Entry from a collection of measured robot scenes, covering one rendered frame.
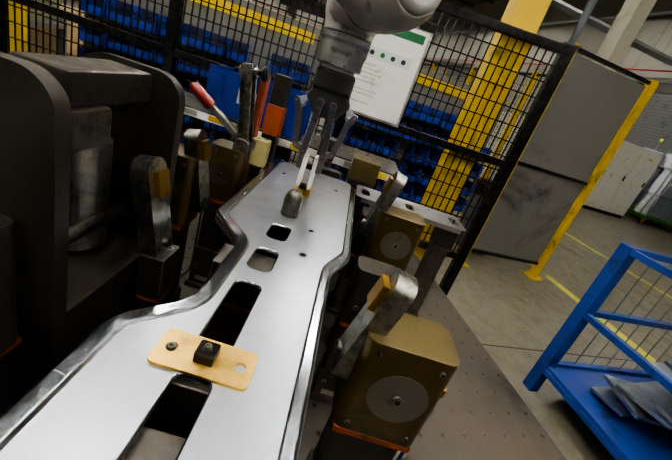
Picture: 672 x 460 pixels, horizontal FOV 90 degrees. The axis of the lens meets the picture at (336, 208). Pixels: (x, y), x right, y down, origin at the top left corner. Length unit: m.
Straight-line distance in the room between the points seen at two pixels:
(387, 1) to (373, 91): 0.78
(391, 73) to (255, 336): 1.02
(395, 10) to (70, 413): 0.48
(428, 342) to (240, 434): 0.18
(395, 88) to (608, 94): 2.68
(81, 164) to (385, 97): 0.97
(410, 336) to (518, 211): 3.23
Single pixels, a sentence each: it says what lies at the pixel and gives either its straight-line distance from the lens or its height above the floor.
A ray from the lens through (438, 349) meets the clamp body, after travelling 0.36.
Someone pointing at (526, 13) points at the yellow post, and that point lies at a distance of 1.37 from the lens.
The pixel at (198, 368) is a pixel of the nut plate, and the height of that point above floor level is 1.00.
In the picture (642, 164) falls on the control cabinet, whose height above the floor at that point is 1.60.
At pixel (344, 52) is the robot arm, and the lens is 0.64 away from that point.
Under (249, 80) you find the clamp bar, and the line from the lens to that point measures 0.70.
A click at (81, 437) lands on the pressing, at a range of 0.30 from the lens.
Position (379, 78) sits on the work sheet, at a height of 1.28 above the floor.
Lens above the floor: 1.25
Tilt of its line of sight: 21 degrees down
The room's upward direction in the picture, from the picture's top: 19 degrees clockwise
